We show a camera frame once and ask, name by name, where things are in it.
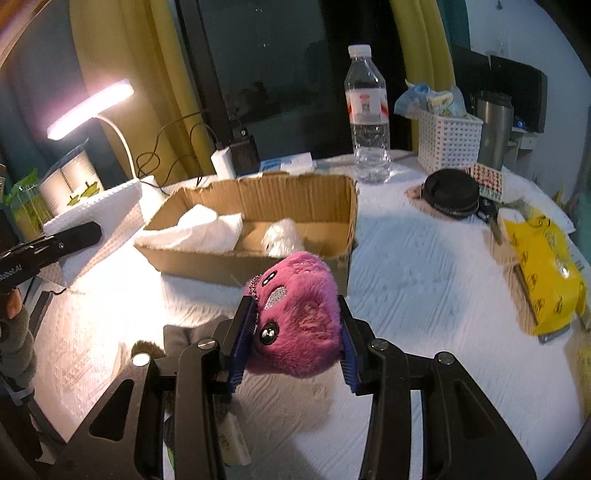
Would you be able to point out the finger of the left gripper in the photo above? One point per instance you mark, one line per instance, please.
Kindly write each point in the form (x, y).
(49, 249)

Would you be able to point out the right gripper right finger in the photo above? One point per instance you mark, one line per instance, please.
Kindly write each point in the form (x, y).
(376, 367)

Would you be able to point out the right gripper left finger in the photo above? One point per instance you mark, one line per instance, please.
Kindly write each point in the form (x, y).
(211, 366)

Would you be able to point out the pink plush toy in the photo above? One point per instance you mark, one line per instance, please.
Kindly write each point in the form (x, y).
(298, 329)

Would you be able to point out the white cloth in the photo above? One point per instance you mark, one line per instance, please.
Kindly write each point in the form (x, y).
(199, 230)

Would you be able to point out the clear bubble wrap ball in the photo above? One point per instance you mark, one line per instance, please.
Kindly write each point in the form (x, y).
(282, 239)

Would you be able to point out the brown furry toy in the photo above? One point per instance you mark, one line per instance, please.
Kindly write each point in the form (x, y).
(147, 347)

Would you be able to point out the brown cardboard box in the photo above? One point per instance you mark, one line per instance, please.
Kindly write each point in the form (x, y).
(323, 208)

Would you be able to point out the black round pouch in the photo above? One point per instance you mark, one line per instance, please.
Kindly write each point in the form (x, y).
(452, 192)

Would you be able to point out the white power adapter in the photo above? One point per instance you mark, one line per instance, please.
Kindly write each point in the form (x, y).
(221, 159)

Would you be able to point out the black power adapter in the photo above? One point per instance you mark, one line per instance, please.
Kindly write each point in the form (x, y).
(244, 156)

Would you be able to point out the blue white tissue pack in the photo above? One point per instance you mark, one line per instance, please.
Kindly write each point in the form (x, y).
(295, 164)

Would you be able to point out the white plastic basket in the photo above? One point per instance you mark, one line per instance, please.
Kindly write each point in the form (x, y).
(448, 142)

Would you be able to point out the clear water bottle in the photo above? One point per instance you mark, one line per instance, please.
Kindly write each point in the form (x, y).
(368, 110)

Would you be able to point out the steel thermos cup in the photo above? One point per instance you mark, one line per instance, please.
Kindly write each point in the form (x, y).
(497, 113)

